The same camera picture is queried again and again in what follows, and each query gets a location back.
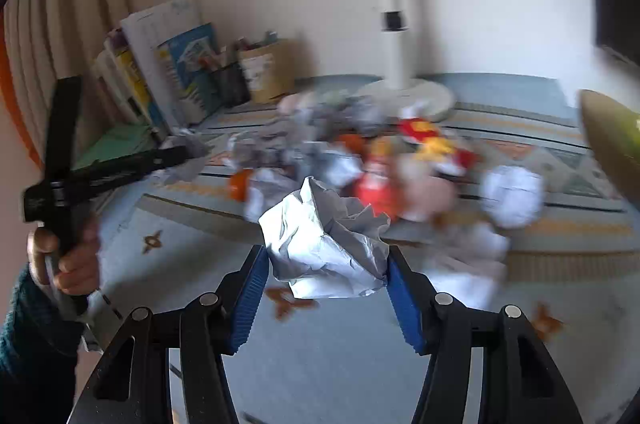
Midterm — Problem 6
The black pen holder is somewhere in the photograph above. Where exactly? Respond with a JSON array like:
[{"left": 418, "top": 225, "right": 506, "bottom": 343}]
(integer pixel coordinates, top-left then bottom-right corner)
[{"left": 207, "top": 52, "right": 252, "bottom": 108}]

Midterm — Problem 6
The white cat plush toy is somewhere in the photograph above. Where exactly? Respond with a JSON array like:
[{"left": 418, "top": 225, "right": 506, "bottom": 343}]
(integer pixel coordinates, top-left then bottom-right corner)
[{"left": 352, "top": 139, "right": 457, "bottom": 225}]

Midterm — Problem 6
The white desk lamp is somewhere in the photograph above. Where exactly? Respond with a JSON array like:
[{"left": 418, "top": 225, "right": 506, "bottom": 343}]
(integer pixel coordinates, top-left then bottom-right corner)
[{"left": 357, "top": 0, "right": 456, "bottom": 123}]

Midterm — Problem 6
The cream curtain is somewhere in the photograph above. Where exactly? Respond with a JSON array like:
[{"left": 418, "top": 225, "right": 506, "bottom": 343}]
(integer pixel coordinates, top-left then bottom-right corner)
[{"left": 2, "top": 0, "right": 132, "bottom": 157}]

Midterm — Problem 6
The stack of books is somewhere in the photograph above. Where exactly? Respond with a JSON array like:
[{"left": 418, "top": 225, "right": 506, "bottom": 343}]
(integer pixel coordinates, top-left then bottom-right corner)
[{"left": 92, "top": 28, "right": 157, "bottom": 139}]

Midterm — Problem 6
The person's left forearm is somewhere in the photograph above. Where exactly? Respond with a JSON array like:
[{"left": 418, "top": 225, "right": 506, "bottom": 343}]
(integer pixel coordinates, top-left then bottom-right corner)
[{"left": 0, "top": 263, "right": 88, "bottom": 407}]

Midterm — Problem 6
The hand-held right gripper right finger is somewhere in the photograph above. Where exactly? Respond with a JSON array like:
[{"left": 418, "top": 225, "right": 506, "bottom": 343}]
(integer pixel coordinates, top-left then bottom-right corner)
[{"left": 385, "top": 246, "right": 583, "bottom": 424}]

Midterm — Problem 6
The pile of crumpled paper balls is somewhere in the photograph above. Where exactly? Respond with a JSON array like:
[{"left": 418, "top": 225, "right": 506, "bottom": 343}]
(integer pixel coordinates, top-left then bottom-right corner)
[{"left": 220, "top": 91, "right": 547, "bottom": 311}]

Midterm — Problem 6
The red yellow plush toy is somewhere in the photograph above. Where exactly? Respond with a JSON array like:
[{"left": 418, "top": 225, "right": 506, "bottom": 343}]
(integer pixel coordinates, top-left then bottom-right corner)
[{"left": 397, "top": 116, "right": 477, "bottom": 179}]

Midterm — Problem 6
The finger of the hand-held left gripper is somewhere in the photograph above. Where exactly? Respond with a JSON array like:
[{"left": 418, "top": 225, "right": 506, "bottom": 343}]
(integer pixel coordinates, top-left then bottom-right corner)
[{"left": 75, "top": 145, "right": 189, "bottom": 202}]

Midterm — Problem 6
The round woven basket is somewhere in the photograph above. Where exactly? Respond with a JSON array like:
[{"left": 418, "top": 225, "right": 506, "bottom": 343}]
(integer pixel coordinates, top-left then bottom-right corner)
[{"left": 577, "top": 88, "right": 640, "bottom": 211}]

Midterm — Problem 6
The small orange toy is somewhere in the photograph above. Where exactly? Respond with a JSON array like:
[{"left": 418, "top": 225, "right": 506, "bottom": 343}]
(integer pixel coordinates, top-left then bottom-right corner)
[
  {"left": 334, "top": 133, "right": 369, "bottom": 155},
  {"left": 229, "top": 169, "right": 257, "bottom": 203}
]

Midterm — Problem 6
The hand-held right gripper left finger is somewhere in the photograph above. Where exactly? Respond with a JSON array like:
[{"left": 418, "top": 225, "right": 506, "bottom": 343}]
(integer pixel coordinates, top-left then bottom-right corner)
[{"left": 67, "top": 245, "right": 271, "bottom": 424}]

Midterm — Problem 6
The blue picture book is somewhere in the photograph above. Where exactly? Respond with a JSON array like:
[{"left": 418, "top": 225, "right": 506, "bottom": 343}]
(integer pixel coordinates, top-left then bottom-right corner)
[{"left": 157, "top": 24, "right": 224, "bottom": 128}]

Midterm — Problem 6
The white paper ball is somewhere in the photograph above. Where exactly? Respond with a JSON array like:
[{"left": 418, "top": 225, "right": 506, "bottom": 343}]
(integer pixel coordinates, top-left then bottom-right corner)
[
  {"left": 150, "top": 129, "right": 214, "bottom": 185},
  {"left": 258, "top": 176, "right": 392, "bottom": 299}
]

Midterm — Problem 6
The person's left hand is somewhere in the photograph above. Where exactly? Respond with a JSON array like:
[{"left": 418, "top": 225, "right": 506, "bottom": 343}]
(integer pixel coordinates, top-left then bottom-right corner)
[{"left": 26, "top": 216, "right": 103, "bottom": 297}]

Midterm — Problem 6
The green folder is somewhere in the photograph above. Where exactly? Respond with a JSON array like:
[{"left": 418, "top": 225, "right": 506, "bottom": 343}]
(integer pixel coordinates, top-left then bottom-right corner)
[{"left": 75, "top": 123, "right": 157, "bottom": 171}]

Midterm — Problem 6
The tan pen cup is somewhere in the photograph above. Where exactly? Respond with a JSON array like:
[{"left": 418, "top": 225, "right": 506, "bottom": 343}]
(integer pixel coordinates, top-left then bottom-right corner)
[{"left": 235, "top": 31, "right": 297, "bottom": 105}]

